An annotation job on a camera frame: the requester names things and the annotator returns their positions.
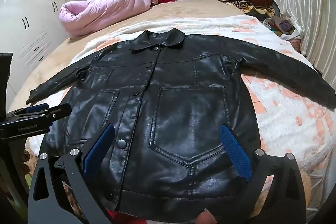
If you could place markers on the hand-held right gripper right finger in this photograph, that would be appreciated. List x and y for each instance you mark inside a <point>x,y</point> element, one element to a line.
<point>235,153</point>

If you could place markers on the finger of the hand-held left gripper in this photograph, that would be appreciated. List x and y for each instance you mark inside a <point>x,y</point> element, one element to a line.
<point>36,108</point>
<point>60,109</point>

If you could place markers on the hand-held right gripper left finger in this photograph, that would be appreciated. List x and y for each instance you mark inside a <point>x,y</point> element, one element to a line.
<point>101,144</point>

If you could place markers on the black leather jacket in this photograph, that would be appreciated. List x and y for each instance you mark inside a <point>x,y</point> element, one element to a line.
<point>183,108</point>

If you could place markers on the small heap of dark clothes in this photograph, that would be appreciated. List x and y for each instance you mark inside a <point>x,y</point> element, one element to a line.
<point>283,24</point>

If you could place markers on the person's right hand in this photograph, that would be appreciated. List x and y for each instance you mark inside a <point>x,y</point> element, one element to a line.
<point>206,217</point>

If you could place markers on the white and orange printed blanket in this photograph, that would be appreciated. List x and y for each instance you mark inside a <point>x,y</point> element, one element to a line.
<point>283,108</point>

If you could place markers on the white wardrobe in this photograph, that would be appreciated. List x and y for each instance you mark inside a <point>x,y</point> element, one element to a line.
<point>31,3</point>

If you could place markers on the pink quilt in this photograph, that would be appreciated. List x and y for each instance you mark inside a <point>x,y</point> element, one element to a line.
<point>105,8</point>

